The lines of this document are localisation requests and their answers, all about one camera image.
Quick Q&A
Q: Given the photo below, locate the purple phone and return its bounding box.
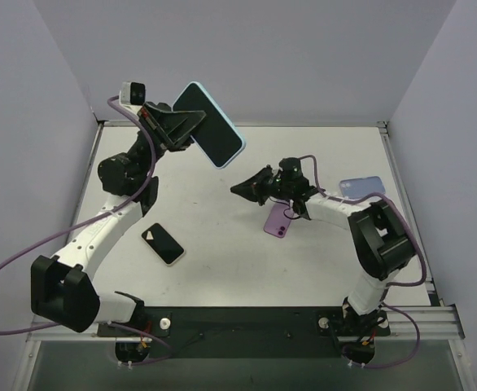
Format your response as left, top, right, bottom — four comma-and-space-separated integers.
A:
263, 202, 295, 239

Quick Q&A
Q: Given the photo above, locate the lavender phone case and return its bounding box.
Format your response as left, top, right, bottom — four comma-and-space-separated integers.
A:
339, 176, 386, 200

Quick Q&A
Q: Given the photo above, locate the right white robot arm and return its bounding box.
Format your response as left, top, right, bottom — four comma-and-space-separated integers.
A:
230, 157, 427, 317

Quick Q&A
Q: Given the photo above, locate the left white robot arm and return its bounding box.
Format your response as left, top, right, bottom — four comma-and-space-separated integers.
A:
30, 103, 206, 336

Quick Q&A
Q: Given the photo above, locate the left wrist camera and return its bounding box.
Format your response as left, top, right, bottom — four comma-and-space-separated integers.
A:
119, 81, 146, 106

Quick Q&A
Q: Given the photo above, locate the aluminium table edge frame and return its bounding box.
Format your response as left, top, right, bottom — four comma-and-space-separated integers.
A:
87, 118, 389, 130

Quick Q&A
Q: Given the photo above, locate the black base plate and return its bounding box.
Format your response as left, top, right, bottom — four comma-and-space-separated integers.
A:
95, 305, 391, 359

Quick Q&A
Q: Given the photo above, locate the aluminium front rail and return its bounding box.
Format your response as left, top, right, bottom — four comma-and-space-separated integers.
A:
26, 305, 466, 342

